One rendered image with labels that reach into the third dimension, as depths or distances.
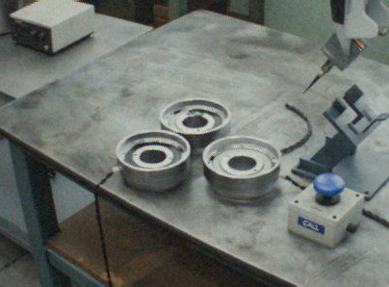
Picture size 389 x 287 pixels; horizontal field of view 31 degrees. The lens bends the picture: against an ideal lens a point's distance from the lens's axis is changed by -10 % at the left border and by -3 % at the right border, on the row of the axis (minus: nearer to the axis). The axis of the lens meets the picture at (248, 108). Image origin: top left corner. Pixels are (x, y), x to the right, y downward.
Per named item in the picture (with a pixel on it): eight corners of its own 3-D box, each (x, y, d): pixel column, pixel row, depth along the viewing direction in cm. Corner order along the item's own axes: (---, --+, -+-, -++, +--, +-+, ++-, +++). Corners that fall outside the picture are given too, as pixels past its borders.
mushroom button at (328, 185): (304, 213, 93) (306, 181, 90) (322, 198, 95) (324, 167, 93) (330, 224, 91) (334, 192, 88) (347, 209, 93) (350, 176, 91)
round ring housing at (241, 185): (194, 195, 100) (193, 170, 98) (216, 155, 109) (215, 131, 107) (271, 207, 98) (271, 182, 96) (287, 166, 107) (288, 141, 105)
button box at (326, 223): (286, 230, 94) (288, 200, 91) (317, 204, 99) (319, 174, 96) (340, 252, 89) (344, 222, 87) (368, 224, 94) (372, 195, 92)
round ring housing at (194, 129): (147, 138, 113) (145, 114, 111) (198, 114, 120) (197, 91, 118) (192, 166, 107) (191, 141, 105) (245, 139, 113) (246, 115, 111)
